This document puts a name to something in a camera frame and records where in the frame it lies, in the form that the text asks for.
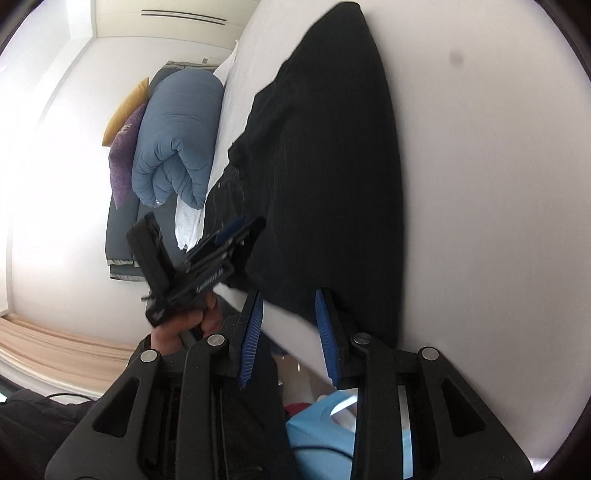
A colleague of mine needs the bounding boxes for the yellow pillow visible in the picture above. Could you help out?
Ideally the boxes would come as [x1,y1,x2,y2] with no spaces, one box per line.
[102,78,151,147]

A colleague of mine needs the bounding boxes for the white wardrobe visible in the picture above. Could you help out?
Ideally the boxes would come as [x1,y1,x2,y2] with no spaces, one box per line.
[92,0,260,52]

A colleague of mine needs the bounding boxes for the person's left hand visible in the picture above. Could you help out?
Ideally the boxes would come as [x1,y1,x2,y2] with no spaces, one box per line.
[150,293,228,357]

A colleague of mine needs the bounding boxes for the white pillow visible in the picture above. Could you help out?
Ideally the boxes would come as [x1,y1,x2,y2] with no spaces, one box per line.
[174,196,209,253]

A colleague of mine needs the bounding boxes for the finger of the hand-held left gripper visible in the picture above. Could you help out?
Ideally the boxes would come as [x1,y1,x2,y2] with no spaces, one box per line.
[185,215,249,266]
[210,217,267,280]

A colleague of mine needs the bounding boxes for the light blue plastic container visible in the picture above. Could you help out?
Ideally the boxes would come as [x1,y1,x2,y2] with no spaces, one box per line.
[284,388,415,480]

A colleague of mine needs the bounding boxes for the black cable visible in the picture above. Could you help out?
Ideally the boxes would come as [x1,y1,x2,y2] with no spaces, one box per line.
[44,392,96,405]

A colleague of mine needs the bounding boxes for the purple pillow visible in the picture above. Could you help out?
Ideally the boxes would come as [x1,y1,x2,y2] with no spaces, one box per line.
[108,102,149,211]

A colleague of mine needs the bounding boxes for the black wardrobe handle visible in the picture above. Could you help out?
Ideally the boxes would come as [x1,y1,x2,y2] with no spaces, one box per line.
[141,9,228,17]
[141,15,228,24]

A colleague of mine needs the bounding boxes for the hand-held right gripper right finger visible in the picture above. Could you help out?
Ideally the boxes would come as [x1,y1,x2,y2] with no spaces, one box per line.
[314,288,535,480]

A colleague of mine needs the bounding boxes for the person's dark clothing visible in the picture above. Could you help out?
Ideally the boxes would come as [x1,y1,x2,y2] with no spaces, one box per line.
[0,387,100,480]

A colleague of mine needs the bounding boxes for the red cloth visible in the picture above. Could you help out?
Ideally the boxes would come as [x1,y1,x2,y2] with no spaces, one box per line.
[284,401,320,419]

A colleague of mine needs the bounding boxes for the black pants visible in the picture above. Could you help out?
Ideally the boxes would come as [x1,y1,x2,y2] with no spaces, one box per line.
[203,1,403,352]

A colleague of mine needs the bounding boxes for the folded blue duvet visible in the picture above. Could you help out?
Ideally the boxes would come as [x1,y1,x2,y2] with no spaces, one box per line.
[131,70,226,211]

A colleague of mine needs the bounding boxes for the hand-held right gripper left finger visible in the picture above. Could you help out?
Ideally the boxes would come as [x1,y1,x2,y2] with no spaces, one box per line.
[45,290,266,480]

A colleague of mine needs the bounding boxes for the beige curtain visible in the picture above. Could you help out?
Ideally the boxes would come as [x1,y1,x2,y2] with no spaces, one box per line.
[0,316,141,398]

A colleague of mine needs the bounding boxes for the white bed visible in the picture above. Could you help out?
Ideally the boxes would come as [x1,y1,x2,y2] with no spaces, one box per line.
[203,0,589,469]

